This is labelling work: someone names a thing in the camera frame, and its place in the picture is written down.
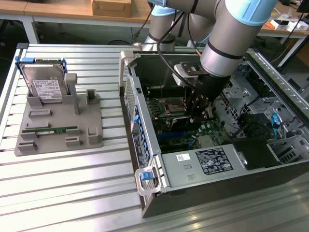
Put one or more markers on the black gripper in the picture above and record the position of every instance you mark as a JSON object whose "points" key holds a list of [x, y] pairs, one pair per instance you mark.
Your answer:
{"points": [[214, 88]]}

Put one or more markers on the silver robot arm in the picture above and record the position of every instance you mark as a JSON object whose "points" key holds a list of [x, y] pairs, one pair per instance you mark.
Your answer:
{"points": [[229, 36]]}

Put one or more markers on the metal disk bay cage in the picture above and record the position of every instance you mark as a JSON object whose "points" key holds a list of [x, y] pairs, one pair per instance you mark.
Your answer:
{"points": [[241, 99]]}

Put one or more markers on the green motherboard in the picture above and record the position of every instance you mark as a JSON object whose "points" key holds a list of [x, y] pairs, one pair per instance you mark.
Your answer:
{"points": [[212, 130]]}

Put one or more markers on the CPU socket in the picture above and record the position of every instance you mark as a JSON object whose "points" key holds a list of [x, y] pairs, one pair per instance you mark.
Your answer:
{"points": [[173, 106]]}

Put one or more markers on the black RAM slot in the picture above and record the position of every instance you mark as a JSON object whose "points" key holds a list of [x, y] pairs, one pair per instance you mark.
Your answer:
{"points": [[165, 94], [164, 89]]}

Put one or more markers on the blue expansion slot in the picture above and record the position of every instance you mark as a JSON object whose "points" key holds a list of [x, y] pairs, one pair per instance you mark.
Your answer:
{"points": [[171, 135]]}

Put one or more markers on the black expansion slot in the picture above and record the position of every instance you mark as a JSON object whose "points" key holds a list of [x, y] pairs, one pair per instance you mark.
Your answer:
{"points": [[176, 147]]}

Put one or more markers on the white orange small box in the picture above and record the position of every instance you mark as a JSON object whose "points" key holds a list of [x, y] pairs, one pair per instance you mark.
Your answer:
{"points": [[277, 24]]}

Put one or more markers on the grey power supply unit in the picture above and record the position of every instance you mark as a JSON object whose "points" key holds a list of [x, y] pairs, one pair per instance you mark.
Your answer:
{"points": [[183, 174]]}

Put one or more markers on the open black PC case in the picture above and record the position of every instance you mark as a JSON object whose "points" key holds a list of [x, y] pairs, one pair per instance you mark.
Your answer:
{"points": [[217, 193]]}

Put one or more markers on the brown cardboard box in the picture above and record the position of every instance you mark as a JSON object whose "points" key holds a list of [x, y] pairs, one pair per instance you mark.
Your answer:
{"points": [[111, 7]]}

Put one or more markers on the green RAM stick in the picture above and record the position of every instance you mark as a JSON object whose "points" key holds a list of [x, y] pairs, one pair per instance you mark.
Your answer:
{"points": [[60, 129]]}

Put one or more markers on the grey parts rack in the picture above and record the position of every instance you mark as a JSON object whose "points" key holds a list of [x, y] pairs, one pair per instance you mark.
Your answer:
{"points": [[58, 142]]}

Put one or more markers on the silver hard disk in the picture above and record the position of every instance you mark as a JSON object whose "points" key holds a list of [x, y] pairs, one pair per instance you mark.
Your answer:
{"points": [[46, 84]]}

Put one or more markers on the long wooden desk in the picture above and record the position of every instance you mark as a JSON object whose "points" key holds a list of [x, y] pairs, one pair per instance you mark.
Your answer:
{"points": [[60, 10]]}

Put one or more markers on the blue disk caddy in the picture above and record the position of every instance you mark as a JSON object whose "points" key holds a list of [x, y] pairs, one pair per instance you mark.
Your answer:
{"points": [[26, 60]]}

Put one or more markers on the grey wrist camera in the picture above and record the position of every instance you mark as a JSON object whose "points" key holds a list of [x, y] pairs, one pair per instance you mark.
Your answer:
{"points": [[179, 76]]}

